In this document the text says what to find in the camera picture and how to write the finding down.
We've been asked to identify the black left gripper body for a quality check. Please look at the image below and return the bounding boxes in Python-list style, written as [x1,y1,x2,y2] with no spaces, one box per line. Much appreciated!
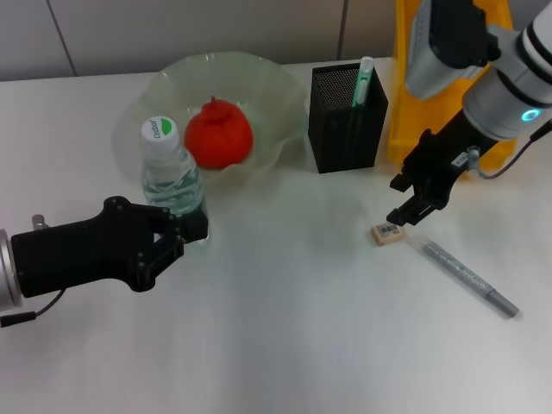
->
[9,195,187,295]

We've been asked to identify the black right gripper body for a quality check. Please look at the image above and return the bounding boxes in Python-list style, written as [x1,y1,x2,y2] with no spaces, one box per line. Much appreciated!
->
[400,110,493,213]

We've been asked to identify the beige barcode eraser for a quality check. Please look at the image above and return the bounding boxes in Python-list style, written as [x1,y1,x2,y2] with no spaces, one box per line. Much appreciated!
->
[369,222,408,248]

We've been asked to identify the clear green-label water bottle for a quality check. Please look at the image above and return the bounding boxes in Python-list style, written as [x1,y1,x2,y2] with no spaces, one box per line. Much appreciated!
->
[139,114,213,243]

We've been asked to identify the grey marker pen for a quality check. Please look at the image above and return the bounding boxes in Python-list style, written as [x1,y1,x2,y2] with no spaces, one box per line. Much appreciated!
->
[407,234,520,320]

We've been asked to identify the orange fruit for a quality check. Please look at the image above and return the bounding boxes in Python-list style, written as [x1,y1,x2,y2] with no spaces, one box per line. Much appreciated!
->
[183,96,255,171]

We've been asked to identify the green utility knife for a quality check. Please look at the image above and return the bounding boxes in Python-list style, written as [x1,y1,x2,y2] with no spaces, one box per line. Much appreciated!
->
[348,56,374,130]

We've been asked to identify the black mesh pen holder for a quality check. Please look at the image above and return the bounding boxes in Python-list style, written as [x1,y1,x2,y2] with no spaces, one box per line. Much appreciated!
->
[306,60,389,175]

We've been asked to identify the green wavy glass fruit bowl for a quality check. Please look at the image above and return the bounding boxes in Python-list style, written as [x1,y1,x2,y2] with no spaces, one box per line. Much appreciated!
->
[112,51,312,200]

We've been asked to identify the yellow plastic bin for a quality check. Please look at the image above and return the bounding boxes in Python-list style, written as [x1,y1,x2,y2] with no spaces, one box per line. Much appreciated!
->
[385,0,518,172]

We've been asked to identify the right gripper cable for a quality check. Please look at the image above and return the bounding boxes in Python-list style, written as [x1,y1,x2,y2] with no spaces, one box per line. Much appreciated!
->
[467,120,552,180]

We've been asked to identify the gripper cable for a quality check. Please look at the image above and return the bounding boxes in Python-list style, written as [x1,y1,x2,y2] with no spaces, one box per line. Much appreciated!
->
[467,120,552,180]
[0,289,66,329]

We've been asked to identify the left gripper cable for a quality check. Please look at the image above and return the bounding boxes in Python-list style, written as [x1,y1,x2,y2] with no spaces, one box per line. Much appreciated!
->
[0,289,66,329]

